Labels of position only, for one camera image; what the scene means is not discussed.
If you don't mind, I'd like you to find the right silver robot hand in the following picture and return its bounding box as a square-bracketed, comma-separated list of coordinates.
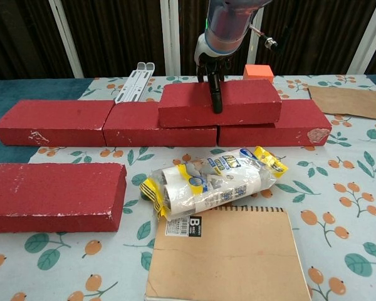
[194, 31, 234, 114]

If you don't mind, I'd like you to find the red foam brick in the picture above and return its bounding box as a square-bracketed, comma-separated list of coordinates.
[157, 78, 283, 129]
[0, 99, 116, 147]
[0, 162, 128, 235]
[102, 100, 219, 148]

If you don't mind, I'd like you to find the orange foam cube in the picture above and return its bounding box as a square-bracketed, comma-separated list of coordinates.
[243, 64, 274, 84]

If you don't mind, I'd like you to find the white folding stand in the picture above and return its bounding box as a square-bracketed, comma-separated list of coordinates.
[114, 61, 156, 104]

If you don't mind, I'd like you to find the plastic pack of white rolls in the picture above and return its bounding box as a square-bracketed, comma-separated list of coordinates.
[139, 145, 289, 222]

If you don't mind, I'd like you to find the floral tablecloth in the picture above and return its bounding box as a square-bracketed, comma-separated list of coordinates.
[0, 74, 376, 301]

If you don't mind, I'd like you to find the dark pleated curtain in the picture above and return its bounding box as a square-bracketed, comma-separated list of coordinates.
[0, 0, 376, 82]

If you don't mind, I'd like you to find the brown paper bag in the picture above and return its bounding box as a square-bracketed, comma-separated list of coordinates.
[307, 85, 376, 122]

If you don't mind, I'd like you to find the kraft spiral notebook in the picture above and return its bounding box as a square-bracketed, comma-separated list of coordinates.
[145, 205, 313, 301]

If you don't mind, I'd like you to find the teal table cover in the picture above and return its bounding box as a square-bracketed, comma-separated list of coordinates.
[0, 73, 376, 164]

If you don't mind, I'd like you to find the white double frame post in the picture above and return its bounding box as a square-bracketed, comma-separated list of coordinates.
[159, 0, 182, 76]

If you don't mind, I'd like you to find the right arm cable with connector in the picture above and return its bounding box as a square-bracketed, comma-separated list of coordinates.
[249, 18, 298, 51]

